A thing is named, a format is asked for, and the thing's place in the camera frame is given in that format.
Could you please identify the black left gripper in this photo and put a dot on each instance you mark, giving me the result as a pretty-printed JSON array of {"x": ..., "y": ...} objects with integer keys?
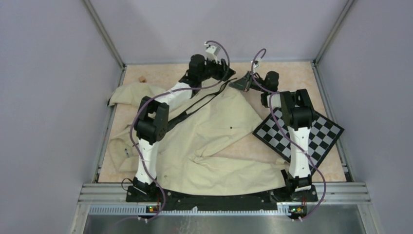
[{"x": 222, "y": 72}]

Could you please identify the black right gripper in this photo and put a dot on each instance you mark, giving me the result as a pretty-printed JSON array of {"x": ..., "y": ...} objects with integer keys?
[{"x": 243, "y": 83}]

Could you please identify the beige zip jacket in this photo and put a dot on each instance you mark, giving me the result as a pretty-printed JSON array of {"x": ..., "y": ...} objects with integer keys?
[{"x": 213, "y": 152}]

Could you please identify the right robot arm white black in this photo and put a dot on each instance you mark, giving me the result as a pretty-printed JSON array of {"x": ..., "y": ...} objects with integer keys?
[{"x": 298, "y": 115}]

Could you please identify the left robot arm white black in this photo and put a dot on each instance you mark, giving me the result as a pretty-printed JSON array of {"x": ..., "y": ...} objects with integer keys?
[{"x": 152, "y": 121}]

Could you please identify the black white checkerboard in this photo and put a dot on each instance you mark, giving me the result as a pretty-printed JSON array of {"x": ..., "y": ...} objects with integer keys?
[{"x": 317, "y": 141}]

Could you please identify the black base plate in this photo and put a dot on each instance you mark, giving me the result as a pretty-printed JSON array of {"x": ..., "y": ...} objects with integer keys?
[{"x": 267, "y": 200}]

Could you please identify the aluminium frame rail front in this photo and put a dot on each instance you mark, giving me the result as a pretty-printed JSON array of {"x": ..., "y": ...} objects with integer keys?
[{"x": 116, "y": 199}]

